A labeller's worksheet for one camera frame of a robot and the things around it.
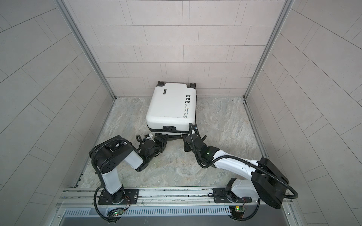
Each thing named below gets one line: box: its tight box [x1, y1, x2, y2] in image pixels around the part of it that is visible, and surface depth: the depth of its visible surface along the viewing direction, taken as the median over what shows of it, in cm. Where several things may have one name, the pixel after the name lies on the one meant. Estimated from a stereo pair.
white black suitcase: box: [146, 81, 198, 139], surface depth 87 cm
